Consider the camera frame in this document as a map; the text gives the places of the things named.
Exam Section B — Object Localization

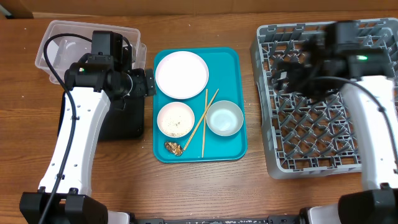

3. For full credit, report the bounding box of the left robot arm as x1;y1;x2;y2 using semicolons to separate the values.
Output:
19;30;156;223

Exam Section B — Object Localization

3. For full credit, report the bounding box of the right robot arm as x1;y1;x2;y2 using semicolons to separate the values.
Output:
273;21;397;223

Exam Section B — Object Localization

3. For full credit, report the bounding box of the clear plastic bin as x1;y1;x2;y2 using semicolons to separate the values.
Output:
35;20;147;84

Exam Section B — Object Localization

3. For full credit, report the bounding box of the teal serving tray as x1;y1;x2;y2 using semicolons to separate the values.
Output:
153;47;248;163

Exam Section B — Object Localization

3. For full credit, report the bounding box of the grey dishwasher rack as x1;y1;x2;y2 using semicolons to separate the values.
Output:
251;18;397;179

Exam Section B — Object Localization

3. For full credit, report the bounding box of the gold foil wrapper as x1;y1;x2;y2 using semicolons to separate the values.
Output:
164;142;183;156

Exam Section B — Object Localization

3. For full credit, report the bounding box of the grey-green bowl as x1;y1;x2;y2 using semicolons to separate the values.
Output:
206;100;244;137

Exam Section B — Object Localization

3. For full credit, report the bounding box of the black plastic tray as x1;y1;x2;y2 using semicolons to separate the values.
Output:
57;87;144;143

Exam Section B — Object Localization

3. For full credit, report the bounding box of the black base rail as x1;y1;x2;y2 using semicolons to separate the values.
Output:
131;215;306;224

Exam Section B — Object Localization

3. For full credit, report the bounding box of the small white rice bowl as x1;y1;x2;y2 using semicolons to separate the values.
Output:
157;101;195;138

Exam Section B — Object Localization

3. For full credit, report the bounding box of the large white plate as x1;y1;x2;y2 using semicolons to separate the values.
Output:
155;51;210;100

